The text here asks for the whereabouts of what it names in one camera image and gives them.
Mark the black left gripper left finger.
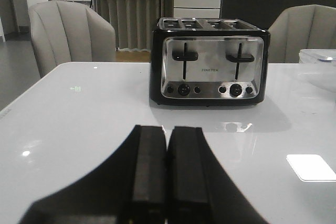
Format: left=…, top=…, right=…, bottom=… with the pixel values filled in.
left=20, top=125, right=166, bottom=223

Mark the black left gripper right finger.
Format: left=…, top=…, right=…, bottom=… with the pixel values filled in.
left=167, top=126, right=266, bottom=223

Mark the black chrome four-slot toaster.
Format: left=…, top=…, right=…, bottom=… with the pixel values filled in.
left=149, top=17, right=270, bottom=106

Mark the grey pleated curtain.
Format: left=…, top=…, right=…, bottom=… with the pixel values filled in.
left=94, top=0, right=173, bottom=50

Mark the beige armchair left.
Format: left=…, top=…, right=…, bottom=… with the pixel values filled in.
left=28, top=1, right=117, bottom=77

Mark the beige armchair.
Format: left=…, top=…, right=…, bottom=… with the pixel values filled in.
left=28, top=1, right=117, bottom=77
left=268, top=4, right=335, bottom=63

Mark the clear plastic food container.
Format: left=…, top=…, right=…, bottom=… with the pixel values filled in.
left=299, top=49, right=335, bottom=66

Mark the dark kitchen counter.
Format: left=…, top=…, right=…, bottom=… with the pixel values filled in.
left=220, top=0, right=335, bottom=28

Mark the beige armchair right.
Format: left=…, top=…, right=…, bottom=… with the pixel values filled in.
left=268, top=4, right=335, bottom=63

